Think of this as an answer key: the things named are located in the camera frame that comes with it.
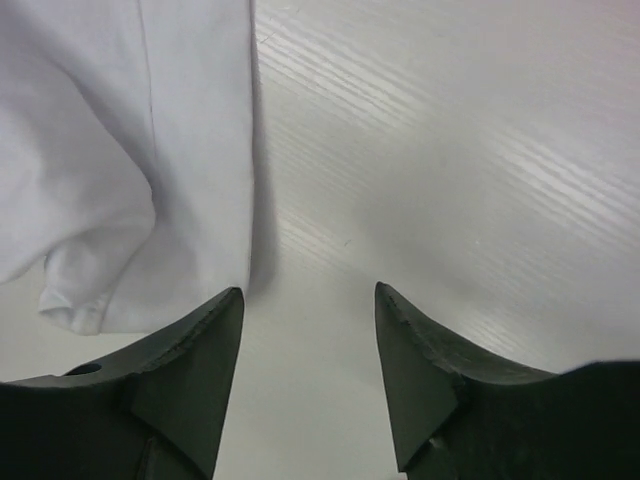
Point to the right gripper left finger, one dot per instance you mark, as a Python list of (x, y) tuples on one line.
[(154, 409)]

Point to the white skirt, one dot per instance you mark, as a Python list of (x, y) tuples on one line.
[(126, 157)]

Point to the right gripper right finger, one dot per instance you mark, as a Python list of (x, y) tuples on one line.
[(459, 411)]

